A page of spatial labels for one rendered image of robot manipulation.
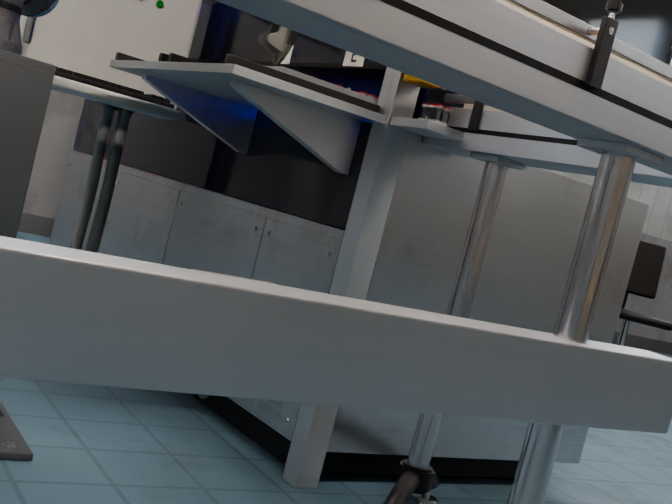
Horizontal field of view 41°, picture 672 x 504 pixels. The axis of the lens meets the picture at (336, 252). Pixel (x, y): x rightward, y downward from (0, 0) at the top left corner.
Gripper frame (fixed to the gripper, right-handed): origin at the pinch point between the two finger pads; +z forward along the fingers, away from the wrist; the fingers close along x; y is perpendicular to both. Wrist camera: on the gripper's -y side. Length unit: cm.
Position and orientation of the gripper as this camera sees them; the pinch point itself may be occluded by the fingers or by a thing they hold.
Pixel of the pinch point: (280, 60)
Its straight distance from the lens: 200.6
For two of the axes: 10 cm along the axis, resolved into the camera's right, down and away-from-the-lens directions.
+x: 5.6, 1.9, -8.1
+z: -2.5, 9.7, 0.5
